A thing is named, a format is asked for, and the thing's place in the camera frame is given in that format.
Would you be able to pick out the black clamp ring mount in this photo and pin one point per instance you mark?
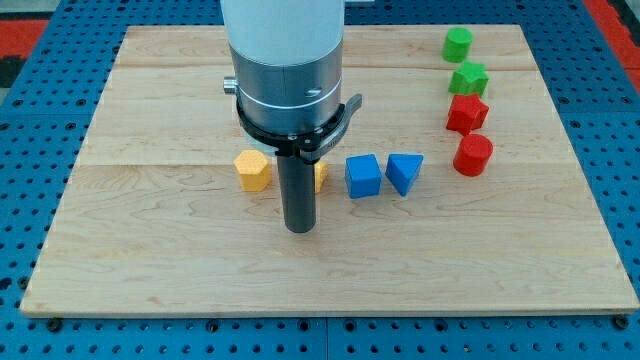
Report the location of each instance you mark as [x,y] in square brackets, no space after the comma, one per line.
[310,147]

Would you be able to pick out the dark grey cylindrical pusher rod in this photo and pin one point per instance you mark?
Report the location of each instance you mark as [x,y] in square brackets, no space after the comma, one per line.
[297,185]

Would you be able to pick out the yellow heart block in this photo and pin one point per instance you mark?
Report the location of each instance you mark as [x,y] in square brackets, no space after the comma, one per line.
[321,170]

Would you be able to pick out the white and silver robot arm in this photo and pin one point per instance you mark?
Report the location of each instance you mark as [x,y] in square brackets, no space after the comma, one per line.
[287,59]

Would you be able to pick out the yellow hexagon block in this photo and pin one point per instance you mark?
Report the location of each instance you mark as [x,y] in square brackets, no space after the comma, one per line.
[254,170]

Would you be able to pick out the blue cube block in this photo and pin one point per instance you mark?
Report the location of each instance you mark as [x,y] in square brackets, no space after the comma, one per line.
[362,176]

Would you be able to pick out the blue triangle block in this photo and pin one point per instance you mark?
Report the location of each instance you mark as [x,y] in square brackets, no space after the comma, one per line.
[402,170]

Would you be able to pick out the wooden board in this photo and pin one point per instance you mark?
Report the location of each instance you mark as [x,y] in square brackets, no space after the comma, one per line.
[153,222]

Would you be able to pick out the red star block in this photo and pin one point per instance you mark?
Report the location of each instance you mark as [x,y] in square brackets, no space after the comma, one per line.
[466,113]

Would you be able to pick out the red cylinder block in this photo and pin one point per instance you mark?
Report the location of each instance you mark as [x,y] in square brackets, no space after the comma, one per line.
[473,154]

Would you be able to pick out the green star block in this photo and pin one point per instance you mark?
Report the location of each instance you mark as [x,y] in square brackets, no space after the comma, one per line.
[469,78]

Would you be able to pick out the green cylinder block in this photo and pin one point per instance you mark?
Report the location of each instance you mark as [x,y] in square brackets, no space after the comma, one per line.
[457,44]

